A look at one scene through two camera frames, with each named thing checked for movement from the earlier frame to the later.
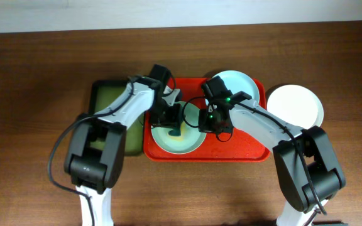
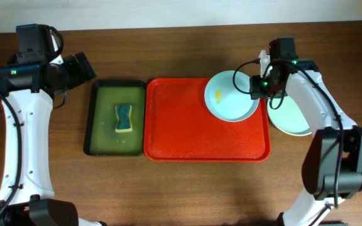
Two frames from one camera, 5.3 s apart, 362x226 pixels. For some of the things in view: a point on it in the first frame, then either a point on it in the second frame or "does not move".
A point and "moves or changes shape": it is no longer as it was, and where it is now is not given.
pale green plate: [194, 139] to [290, 117]
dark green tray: [100, 94] does not move
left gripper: [170, 119] to [75, 69]
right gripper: [203, 128] to [254, 88]
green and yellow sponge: [183, 131] moves or changes shape
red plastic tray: [225, 147] does not move
